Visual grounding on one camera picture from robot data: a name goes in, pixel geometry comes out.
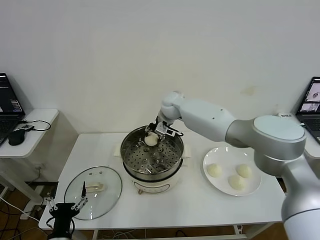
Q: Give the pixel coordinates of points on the white steamed baozi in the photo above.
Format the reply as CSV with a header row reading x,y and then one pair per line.
x,y
151,140
214,171
244,171
237,182

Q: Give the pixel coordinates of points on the glass pot lid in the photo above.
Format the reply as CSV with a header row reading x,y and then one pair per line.
x,y
110,180

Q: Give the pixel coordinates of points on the black computer mouse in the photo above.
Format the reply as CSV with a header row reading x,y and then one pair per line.
x,y
17,138

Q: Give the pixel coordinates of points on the grey laptop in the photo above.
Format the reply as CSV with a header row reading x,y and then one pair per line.
x,y
312,95

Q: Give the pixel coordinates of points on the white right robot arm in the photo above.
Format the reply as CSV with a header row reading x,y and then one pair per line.
x,y
212,117

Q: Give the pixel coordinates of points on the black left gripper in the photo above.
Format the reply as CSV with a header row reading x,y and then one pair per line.
x,y
62,215

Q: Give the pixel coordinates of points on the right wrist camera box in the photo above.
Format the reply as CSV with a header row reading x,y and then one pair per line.
x,y
170,131

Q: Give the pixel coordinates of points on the stainless steel steamer basket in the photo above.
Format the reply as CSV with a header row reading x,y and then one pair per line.
x,y
140,160

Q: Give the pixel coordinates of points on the cream electric cooker base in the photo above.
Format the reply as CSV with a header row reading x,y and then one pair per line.
x,y
155,186

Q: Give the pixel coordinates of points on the white floor power strip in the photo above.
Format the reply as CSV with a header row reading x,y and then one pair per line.
x,y
25,216

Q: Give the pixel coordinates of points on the black laptop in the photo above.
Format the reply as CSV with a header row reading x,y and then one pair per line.
x,y
7,100

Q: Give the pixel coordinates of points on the black usb hub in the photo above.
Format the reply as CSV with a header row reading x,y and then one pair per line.
x,y
28,127

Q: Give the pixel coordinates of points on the white table frame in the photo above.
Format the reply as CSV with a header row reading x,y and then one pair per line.
x,y
95,235

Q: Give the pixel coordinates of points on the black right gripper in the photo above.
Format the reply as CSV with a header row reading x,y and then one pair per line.
x,y
160,127

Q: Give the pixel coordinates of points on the white round plate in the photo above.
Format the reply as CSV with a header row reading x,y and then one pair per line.
x,y
225,160

